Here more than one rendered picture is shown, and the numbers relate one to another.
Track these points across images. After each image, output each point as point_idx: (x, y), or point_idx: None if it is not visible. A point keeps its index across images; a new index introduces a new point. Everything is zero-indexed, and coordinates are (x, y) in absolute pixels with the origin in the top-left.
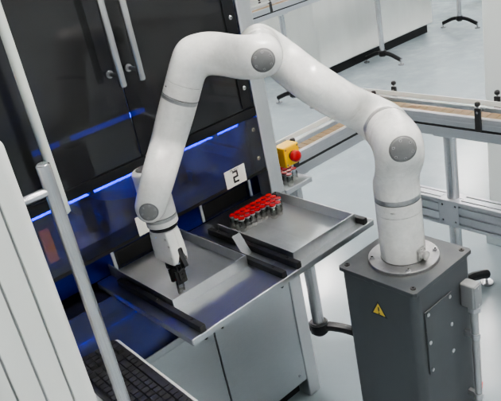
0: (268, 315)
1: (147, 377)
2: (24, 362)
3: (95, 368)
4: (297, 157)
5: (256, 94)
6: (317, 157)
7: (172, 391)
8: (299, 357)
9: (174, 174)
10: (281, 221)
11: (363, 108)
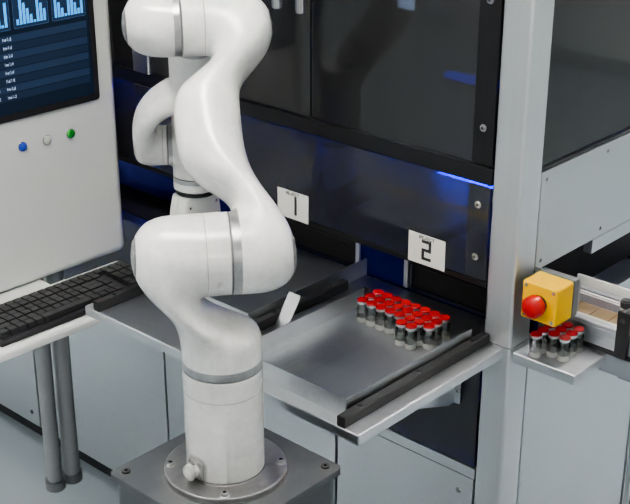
0: (422, 503)
1: (65, 304)
2: None
3: (107, 275)
4: (527, 309)
5: (500, 152)
6: None
7: (28, 320)
8: None
9: (147, 121)
10: (382, 350)
11: (223, 192)
